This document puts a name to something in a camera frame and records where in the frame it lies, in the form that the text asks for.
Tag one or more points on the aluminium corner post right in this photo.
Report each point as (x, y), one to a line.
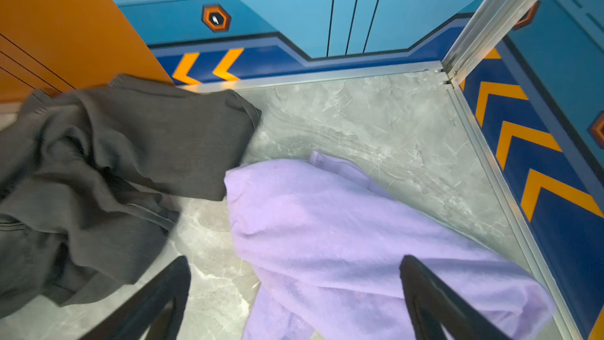
(486, 28)

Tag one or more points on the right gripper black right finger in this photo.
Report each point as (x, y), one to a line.
(436, 311)

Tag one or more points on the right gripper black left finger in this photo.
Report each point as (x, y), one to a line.
(154, 312)

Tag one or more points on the purple cloth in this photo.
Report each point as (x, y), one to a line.
(326, 243)

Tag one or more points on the dark grey cloth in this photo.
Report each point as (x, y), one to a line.
(83, 180)

